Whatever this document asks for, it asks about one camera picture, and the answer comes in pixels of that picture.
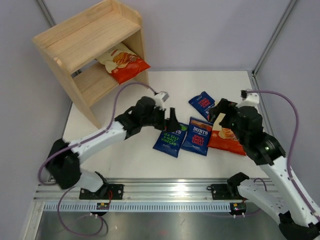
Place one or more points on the Burts sea salt vinegar bag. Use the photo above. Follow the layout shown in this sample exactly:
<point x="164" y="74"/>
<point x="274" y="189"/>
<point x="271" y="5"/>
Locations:
<point x="170" y="142"/>

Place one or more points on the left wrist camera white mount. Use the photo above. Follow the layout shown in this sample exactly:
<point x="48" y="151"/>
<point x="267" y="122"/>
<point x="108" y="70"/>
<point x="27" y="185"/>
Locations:
<point x="161" y="96"/>

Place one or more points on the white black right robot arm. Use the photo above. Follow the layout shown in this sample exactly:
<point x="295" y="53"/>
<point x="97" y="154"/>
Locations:
<point x="295" y="219"/>

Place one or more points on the Burts spicy sweet chilli bag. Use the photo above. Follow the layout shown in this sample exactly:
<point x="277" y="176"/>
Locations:
<point x="198" y="136"/>

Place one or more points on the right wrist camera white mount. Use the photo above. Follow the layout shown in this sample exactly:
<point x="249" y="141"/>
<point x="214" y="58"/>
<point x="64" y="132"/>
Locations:
<point x="249" y="99"/>

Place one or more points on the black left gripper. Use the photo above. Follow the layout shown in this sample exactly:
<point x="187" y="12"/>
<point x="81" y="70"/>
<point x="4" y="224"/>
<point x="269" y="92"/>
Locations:
<point x="172" y="125"/>

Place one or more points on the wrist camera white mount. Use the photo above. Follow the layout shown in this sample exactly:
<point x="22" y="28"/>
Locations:
<point x="161" y="96"/>
<point x="249" y="99"/>

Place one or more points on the cassava chips bag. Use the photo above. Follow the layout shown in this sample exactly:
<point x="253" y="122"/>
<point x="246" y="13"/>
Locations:
<point x="224" y="139"/>
<point x="122" y="63"/>

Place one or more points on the light wooden two-tier shelf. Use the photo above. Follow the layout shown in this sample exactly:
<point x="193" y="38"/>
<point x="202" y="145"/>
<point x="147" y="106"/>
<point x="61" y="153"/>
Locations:
<point x="72" y="44"/>

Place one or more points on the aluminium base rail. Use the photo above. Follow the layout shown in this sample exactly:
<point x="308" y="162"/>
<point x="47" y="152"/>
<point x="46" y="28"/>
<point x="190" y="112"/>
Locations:
<point x="149" y="190"/>

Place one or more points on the grey aluminium frame post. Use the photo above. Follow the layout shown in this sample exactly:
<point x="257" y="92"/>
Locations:
<point x="46" y="12"/>
<point x="275" y="34"/>

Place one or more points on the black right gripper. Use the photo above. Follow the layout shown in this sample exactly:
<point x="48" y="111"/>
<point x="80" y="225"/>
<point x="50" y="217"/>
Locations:
<point x="224" y="106"/>

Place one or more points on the grey aluminium frame post left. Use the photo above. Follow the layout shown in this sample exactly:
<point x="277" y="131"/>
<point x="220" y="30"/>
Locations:
<point x="46" y="12"/>

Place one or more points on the grey aluminium frame post right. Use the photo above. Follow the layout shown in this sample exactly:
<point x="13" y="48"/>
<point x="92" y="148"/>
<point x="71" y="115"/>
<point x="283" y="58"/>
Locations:
<point x="275" y="34"/>

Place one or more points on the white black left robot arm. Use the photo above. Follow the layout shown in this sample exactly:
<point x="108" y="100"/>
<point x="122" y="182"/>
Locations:
<point x="65" y="158"/>

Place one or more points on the white slotted cable duct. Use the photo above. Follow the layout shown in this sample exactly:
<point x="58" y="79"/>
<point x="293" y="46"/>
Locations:
<point x="140" y="207"/>

